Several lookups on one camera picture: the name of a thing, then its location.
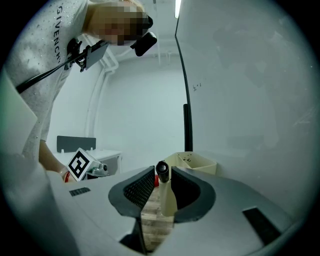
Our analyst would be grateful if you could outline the black-capped whiteboard marker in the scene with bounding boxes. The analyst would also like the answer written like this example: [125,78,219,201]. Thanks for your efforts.
[155,160,179,217]

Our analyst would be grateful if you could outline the grey desk divider panel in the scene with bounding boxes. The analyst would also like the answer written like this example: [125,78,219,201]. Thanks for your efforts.
[56,135,97,154]

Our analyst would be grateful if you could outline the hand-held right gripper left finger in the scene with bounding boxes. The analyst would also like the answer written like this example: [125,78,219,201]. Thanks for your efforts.
[108,165,156,218]

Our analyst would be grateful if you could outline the beige marker holder tray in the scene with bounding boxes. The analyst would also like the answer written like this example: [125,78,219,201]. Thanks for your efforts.
[163,151,218,176]

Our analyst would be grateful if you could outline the black clamp mount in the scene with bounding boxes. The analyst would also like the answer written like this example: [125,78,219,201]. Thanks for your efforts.
[63,37,89,74]

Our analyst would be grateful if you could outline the large whiteboard with black frame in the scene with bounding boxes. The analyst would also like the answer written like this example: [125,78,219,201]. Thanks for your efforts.
[174,0,319,226]

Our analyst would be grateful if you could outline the black cable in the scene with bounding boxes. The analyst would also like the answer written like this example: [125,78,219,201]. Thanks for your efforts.
[15,55,76,95]

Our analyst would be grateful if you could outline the person's white t-shirt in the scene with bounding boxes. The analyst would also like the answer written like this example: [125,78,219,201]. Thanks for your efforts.
[4,0,89,161]

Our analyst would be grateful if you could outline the person's left forearm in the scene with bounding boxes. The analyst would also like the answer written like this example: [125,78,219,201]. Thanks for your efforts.
[38,139,74,184]

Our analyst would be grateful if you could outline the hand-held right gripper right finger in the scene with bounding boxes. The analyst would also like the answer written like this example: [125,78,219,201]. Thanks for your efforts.
[170,166,216,224]

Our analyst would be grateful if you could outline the white wall pipes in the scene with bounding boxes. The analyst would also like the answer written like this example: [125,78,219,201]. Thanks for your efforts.
[81,33,120,138]

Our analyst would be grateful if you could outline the black head-worn camera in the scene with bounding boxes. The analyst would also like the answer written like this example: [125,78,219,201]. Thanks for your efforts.
[129,14,158,57]

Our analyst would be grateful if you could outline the grey chest-mounted device box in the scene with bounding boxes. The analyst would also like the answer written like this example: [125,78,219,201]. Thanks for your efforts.
[85,40,110,71]

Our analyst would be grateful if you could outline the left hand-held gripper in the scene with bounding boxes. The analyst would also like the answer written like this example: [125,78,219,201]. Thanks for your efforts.
[67,147,110,182]

